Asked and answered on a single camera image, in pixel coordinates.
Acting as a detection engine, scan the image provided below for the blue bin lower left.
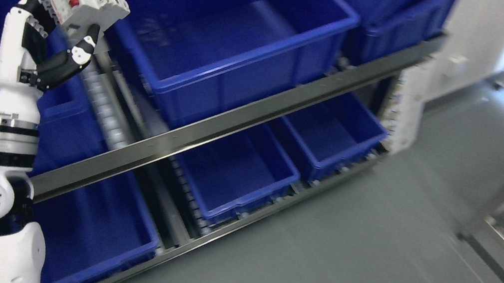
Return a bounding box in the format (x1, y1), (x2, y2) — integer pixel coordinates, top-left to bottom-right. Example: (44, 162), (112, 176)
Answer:
(33, 172), (160, 283)

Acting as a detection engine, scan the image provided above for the blue bin lower right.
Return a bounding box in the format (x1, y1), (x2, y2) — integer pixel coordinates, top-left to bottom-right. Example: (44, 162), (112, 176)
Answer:
(268, 92), (389, 184)

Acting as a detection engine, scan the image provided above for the large blue bin centre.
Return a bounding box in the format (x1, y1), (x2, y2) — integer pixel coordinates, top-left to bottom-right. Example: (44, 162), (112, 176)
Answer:
(107, 0), (360, 128)

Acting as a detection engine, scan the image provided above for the blue bin lower middle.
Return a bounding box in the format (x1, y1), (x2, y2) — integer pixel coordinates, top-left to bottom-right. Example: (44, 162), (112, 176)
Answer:
(176, 124), (300, 226)

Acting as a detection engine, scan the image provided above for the white red circuit breaker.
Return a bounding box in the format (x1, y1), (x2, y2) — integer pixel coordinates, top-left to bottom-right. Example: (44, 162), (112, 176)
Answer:
(49, 0), (130, 35)

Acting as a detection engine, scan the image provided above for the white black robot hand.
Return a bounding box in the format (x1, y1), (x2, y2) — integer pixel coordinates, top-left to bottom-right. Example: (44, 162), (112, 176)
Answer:
(0, 0), (100, 129)

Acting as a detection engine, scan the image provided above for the metal shelf rack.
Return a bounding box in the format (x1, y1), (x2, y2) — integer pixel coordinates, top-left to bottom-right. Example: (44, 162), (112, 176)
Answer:
(0, 0), (455, 283)

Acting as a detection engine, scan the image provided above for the blue bin upper right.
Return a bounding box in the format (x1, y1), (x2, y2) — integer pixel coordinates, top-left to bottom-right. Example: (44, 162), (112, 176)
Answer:
(341, 0), (457, 66)

